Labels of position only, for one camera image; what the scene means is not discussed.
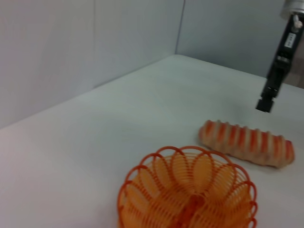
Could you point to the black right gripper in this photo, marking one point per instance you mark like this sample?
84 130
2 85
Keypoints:
282 54

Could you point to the orange striped bread roll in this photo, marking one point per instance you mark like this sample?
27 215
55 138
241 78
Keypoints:
247 142

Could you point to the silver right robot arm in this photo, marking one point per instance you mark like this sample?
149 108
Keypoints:
293 7

